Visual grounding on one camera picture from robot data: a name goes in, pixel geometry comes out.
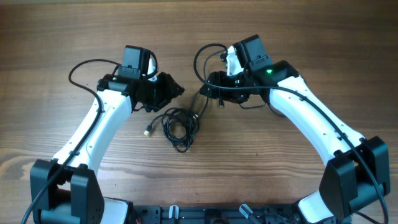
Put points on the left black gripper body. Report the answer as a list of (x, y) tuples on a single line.
[(155, 94)]

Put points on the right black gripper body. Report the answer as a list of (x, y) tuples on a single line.
[(240, 80)]

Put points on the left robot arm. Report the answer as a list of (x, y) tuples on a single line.
[(65, 189)]

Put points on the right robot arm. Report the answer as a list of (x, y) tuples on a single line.
[(356, 168)]

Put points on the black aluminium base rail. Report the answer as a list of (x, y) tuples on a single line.
[(269, 214)]

